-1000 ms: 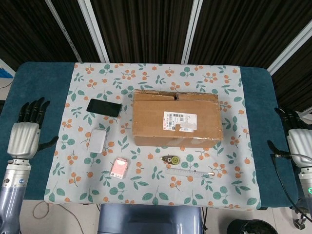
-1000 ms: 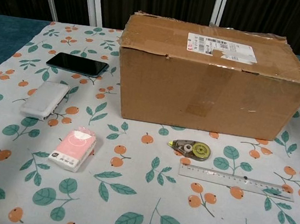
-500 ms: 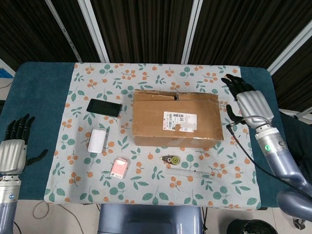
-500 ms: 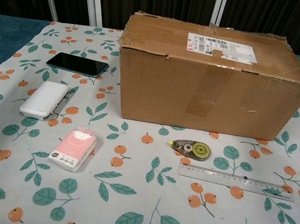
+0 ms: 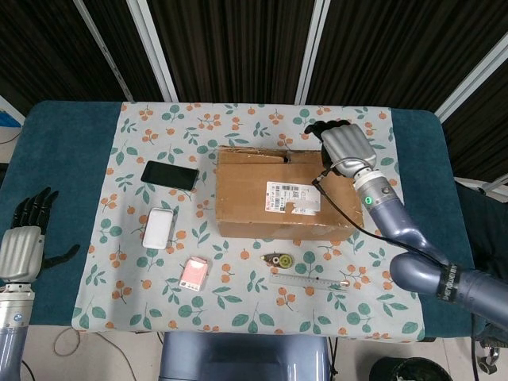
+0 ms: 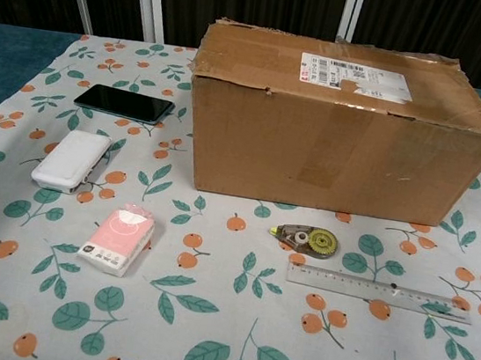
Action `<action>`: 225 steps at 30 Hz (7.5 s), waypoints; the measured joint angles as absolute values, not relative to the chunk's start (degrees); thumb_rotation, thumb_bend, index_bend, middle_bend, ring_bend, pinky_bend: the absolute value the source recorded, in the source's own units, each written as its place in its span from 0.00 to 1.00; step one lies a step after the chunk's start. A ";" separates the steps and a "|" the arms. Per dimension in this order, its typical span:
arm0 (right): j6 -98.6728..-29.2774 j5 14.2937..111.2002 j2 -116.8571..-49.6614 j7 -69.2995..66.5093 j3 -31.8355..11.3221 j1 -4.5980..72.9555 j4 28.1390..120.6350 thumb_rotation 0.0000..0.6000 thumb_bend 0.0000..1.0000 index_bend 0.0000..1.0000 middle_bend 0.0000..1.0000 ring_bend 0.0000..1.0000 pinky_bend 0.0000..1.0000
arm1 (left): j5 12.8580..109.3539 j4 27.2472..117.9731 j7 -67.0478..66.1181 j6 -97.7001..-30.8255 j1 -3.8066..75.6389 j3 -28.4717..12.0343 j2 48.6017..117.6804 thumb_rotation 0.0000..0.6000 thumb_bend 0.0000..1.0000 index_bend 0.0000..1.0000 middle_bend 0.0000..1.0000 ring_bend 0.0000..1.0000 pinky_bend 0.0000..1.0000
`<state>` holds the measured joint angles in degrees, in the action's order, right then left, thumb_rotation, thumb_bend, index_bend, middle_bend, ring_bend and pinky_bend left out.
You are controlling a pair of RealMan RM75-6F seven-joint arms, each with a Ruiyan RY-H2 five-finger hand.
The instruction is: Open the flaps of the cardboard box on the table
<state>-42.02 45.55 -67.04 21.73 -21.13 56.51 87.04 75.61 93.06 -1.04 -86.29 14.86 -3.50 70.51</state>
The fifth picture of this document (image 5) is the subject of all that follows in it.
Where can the brown cardboard box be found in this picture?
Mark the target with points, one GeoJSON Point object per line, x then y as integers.
{"type": "Point", "coordinates": [246, 198]}

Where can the black waste bin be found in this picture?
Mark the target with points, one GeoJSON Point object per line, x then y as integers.
{"type": "Point", "coordinates": [409, 369]}

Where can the white frame rail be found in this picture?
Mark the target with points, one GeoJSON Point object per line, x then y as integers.
{"type": "Point", "coordinates": [476, 184]}

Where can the correction tape dispenser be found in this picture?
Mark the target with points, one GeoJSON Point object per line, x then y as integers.
{"type": "Point", "coordinates": [283, 261]}

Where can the dark fabric bundle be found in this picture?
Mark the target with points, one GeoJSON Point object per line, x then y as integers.
{"type": "Point", "coordinates": [484, 230]}

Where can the transparent plastic ruler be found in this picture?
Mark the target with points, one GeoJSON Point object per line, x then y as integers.
{"type": "Point", "coordinates": [301, 281]}

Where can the grey slim frame post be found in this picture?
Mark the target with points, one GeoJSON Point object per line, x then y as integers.
{"type": "Point", "coordinates": [104, 49]}

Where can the black smartphone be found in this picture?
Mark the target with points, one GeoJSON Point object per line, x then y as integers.
{"type": "Point", "coordinates": [170, 174]}

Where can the floral print tablecloth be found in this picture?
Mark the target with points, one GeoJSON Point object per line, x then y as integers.
{"type": "Point", "coordinates": [238, 317]}

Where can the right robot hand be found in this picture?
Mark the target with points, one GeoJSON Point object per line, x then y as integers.
{"type": "Point", "coordinates": [345, 147]}

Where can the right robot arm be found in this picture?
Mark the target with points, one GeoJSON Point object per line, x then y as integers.
{"type": "Point", "coordinates": [397, 226]}

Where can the teal table cover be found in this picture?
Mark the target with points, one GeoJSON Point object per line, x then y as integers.
{"type": "Point", "coordinates": [59, 158]}

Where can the blue white rack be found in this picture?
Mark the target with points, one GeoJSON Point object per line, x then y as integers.
{"type": "Point", "coordinates": [6, 119]}

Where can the white power bank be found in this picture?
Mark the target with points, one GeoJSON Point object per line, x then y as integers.
{"type": "Point", "coordinates": [158, 228]}

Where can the metal clamp fitting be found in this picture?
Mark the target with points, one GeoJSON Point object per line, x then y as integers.
{"type": "Point", "coordinates": [490, 355]}

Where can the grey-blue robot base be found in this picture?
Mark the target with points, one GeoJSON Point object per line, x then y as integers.
{"type": "Point", "coordinates": [238, 357]}

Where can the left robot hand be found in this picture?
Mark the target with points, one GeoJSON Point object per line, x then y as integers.
{"type": "Point", "coordinates": [20, 254]}

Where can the white double frame post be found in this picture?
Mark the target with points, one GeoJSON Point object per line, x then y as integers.
{"type": "Point", "coordinates": [154, 49]}

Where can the pink tissue pack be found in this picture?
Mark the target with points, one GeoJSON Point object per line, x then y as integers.
{"type": "Point", "coordinates": [193, 274]}

